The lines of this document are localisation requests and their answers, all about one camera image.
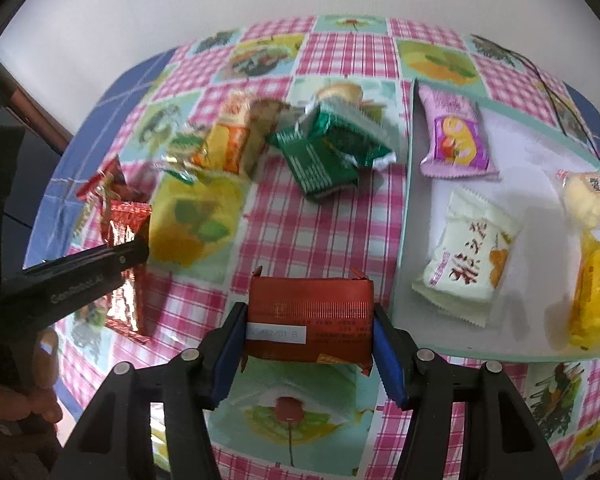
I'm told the red gold patterned snack pack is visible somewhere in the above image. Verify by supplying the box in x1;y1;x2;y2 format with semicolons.
102;200;151;344

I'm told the red rectangular snack pack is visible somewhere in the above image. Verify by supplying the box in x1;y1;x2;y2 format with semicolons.
244;269;375;376

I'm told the gold orange swiss roll pack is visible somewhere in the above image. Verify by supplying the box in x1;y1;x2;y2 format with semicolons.
190;91;290;177

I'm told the person left hand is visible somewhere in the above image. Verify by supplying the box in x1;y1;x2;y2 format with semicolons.
0;328;64;427

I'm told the red candy wrapper pack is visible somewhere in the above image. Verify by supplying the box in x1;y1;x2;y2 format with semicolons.
76;156;148;216

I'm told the yellow snack pack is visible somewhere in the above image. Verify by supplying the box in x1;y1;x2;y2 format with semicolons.
568;231;600;351

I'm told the cream white snack pack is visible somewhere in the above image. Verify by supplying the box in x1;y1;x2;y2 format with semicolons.
412;186;522;327

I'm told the small green striped snack pack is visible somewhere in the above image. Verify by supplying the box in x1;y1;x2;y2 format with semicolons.
155;125;210;184

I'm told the clear wrapped yellow cake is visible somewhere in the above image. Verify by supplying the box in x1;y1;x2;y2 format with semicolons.
556;169;600;231

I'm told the checkered fruit pattern tablecloth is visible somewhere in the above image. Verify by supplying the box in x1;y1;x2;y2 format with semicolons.
26;15;600;479

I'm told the white tray with green rim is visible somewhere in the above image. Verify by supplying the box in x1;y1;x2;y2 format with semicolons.
390;84;600;363

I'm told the purple swiss roll snack pack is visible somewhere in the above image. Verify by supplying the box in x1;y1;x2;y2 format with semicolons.
417;84;498;179

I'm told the dark green snack pack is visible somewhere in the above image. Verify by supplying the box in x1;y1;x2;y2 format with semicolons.
266;128;358;202

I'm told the green foil snack pack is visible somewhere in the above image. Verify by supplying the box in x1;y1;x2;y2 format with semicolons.
296;96;400;171

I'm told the clear wrapped round bun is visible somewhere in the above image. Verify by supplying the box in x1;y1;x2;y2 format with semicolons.
314;82;387;110

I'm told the black cable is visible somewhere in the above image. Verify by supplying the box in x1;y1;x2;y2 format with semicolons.
471;34;600;162

